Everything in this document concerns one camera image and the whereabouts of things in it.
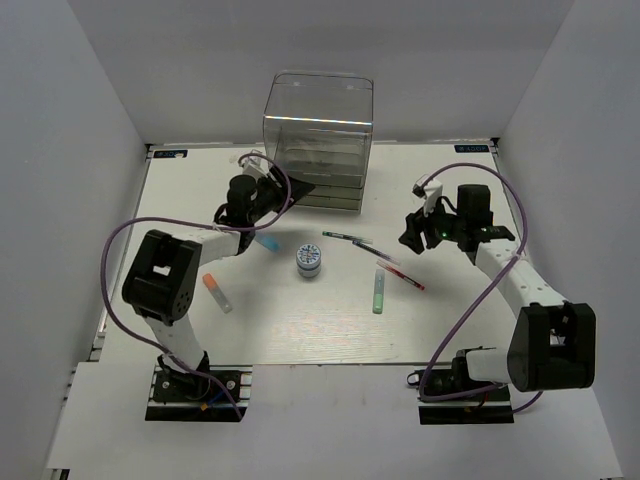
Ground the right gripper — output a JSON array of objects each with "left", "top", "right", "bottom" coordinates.
[{"left": 400, "top": 193, "right": 467, "bottom": 254}]

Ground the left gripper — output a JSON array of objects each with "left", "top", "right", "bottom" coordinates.
[{"left": 248, "top": 165, "right": 315, "bottom": 224}]

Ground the clear plastic drawer organizer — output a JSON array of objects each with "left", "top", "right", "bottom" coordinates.
[{"left": 262, "top": 70, "right": 374, "bottom": 212}]

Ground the blue white round tape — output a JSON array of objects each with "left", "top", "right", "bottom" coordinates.
[{"left": 295, "top": 243, "right": 322, "bottom": 279}]

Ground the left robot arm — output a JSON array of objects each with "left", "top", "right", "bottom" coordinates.
[{"left": 122, "top": 174, "right": 315, "bottom": 399}]

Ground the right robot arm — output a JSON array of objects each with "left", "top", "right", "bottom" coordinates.
[{"left": 399, "top": 180, "right": 596, "bottom": 399}]

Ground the blue pen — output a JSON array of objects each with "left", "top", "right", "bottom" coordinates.
[{"left": 352, "top": 240, "right": 401, "bottom": 266}]

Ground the green pen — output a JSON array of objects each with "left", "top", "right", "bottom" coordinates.
[{"left": 322, "top": 231, "right": 373, "bottom": 245}]

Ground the red pen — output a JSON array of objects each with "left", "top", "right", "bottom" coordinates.
[{"left": 377, "top": 262, "right": 425, "bottom": 291}]

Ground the blue highlighter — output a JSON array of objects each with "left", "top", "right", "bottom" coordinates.
[{"left": 255, "top": 235, "right": 280, "bottom": 252}]

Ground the green highlighter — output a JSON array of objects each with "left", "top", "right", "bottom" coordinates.
[{"left": 372, "top": 269, "right": 385, "bottom": 314}]

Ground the orange highlighter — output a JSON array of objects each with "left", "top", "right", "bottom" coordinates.
[{"left": 202, "top": 273, "right": 232, "bottom": 314}]

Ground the left blue corner label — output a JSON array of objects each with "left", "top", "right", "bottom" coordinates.
[{"left": 153, "top": 149, "right": 188, "bottom": 159}]

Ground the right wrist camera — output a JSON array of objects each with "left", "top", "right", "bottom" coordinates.
[{"left": 412, "top": 175, "right": 443, "bottom": 217}]

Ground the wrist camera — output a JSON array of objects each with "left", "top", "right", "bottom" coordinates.
[
  {"left": 412, "top": 175, "right": 443, "bottom": 217},
  {"left": 237, "top": 155, "right": 269, "bottom": 181}
]

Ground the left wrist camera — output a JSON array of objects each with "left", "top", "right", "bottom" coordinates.
[{"left": 237, "top": 155, "right": 269, "bottom": 181}]

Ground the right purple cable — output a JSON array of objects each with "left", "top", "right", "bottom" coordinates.
[{"left": 418, "top": 162, "right": 544, "bottom": 414}]

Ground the purple cable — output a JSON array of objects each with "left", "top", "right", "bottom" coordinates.
[
  {"left": 102, "top": 153, "right": 293, "bottom": 420},
  {"left": 418, "top": 162, "right": 544, "bottom": 414}
]

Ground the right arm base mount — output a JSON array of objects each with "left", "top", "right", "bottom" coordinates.
[{"left": 418, "top": 368, "right": 514, "bottom": 426}]

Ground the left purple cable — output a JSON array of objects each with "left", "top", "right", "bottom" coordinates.
[{"left": 102, "top": 153, "right": 293, "bottom": 420}]

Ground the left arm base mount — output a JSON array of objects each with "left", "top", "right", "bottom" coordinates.
[{"left": 145, "top": 365, "right": 253, "bottom": 423}]

